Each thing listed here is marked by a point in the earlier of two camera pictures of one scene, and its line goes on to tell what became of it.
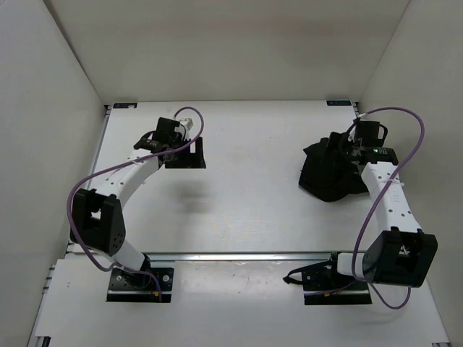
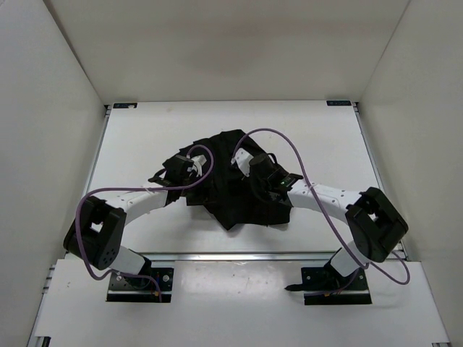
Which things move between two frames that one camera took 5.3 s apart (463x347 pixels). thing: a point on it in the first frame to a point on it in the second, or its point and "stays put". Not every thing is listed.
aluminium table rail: (241, 256) stays put
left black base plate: (127, 285) stays put
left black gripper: (192, 160) to (193, 176)
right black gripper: (351, 143) to (251, 174)
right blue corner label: (338, 103) stays put
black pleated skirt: (330, 174) to (218, 182)
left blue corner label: (125, 105) stays put
